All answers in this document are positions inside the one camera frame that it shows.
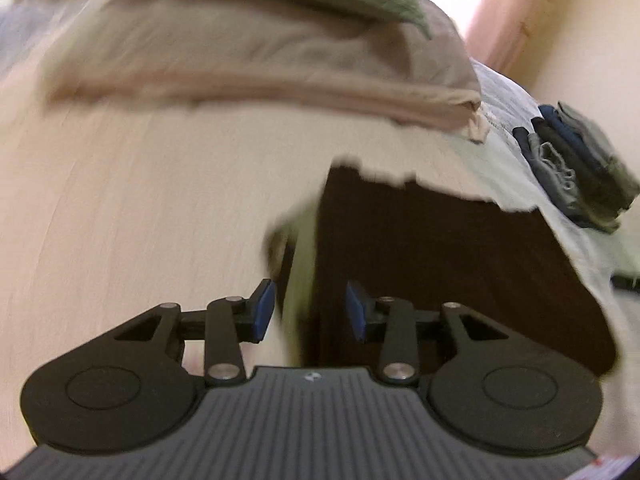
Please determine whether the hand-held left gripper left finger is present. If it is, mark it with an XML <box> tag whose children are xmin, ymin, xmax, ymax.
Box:
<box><xmin>114</xmin><ymin>280</ymin><xmax>277</xmax><ymax>387</ymax></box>

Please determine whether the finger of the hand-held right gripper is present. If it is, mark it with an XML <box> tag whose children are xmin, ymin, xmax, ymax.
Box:
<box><xmin>610</xmin><ymin>271</ymin><xmax>640</xmax><ymax>292</ymax></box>

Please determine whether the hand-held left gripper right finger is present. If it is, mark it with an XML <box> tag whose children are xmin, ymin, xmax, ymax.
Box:
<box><xmin>346</xmin><ymin>281</ymin><xmax>512</xmax><ymax>387</ymax></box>

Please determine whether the green sweatshirt with black collar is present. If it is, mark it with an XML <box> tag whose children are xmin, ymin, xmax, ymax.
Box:
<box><xmin>262</xmin><ymin>157</ymin><xmax>621</xmax><ymax>378</ymax></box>

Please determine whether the stack of folded clothes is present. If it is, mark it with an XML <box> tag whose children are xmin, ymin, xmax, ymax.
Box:
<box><xmin>511</xmin><ymin>101</ymin><xmax>640</xmax><ymax>235</ymax></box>

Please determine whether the cream bed sheet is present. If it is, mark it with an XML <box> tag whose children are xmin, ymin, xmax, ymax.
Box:
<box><xmin>0</xmin><ymin>65</ymin><xmax>476</xmax><ymax>461</ymax></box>

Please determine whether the pale blue bed cover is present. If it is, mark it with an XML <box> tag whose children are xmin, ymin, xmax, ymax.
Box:
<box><xmin>450</xmin><ymin>57</ymin><xmax>640</xmax><ymax>376</ymax></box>

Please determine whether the beige folded blanket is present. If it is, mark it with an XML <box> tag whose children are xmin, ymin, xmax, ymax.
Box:
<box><xmin>42</xmin><ymin>0</ymin><xmax>493</xmax><ymax>143</ymax></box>

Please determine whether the grey blue cloth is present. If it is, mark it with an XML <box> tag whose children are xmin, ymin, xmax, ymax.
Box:
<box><xmin>0</xmin><ymin>0</ymin><xmax>88</xmax><ymax>78</ymax></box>

